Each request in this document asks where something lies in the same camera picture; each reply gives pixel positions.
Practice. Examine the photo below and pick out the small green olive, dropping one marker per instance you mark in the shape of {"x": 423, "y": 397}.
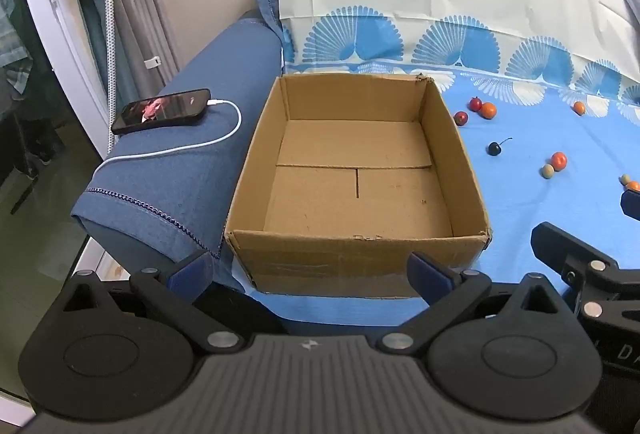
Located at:
{"x": 624, "y": 179}
{"x": 548, "y": 171}

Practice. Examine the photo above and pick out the small orange tangerine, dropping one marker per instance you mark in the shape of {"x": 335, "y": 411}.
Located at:
{"x": 579, "y": 107}
{"x": 634, "y": 186}
{"x": 488, "y": 110}
{"x": 559, "y": 160}

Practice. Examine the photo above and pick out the blue fan-patterned sheet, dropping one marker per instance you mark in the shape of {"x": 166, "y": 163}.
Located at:
{"x": 525, "y": 214}

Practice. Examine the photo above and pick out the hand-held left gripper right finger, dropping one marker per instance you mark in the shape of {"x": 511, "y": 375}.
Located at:
{"x": 426, "y": 275}

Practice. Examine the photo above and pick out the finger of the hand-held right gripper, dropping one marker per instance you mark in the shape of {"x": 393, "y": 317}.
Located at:
{"x": 565, "y": 246}
{"x": 630, "y": 205}

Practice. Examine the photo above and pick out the white curtain clip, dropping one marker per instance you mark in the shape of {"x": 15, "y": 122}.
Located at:
{"x": 152, "y": 62}

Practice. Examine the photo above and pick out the black smartphone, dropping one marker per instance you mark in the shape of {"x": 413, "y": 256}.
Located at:
{"x": 160, "y": 111}

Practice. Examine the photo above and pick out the cardboard box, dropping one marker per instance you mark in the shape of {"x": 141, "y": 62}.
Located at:
{"x": 350, "y": 184}

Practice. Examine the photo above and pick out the hanging checked garment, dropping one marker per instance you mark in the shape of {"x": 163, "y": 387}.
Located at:
{"x": 12, "y": 44}

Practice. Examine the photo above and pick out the small red fruit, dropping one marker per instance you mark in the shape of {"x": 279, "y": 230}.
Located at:
{"x": 460, "y": 117}
{"x": 475, "y": 104}

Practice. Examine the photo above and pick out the teal curtain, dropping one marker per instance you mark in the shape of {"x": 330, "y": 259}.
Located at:
{"x": 92, "y": 39}

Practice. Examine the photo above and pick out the white door frame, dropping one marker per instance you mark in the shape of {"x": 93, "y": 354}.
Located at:
{"x": 55, "y": 24}

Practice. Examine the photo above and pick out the white gooseneck phone holder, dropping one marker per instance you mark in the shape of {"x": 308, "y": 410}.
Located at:
{"x": 111, "y": 64}

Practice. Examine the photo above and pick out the phone holder stand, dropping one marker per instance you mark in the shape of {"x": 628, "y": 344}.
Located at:
{"x": 150, "y": 4}

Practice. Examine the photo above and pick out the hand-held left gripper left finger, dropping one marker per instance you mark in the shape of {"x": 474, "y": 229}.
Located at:
{"x": 192, "y": 273}

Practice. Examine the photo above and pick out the dark cherry with stem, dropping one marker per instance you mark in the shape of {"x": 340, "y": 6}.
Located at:
{"x": 495, "y": 149}

